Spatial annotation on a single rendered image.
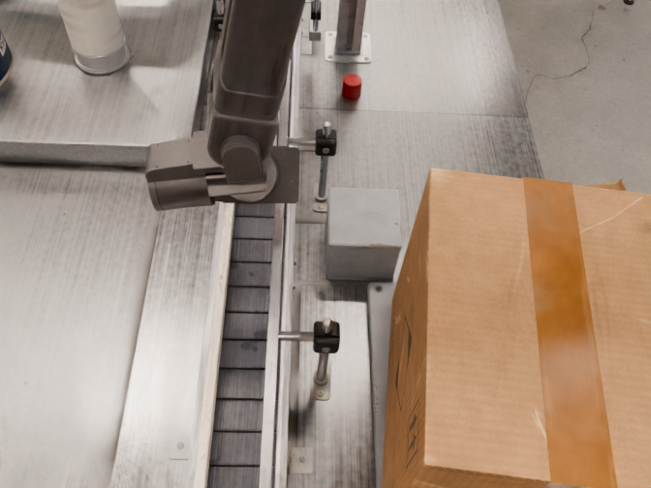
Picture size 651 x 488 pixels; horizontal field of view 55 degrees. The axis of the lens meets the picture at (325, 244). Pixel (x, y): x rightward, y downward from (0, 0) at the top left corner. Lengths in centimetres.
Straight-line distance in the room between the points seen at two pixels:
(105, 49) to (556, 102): 185
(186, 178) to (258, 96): 14
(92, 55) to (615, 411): 90
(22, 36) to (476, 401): 100
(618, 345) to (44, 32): 103
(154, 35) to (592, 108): 182
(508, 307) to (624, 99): 219
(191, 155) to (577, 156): 192
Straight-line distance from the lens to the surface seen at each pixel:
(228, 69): 52
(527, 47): 279
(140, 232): 96
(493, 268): 59
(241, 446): 74
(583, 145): 245
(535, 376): 55
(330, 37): 126
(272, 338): 70
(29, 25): 127
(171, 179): 63
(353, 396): 82
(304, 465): 78
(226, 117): 54
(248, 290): 82
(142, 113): 105
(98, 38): 109
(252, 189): 62
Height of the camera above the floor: 159
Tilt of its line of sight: 55 degrees down
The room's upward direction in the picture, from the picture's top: 6 degrees clockwise
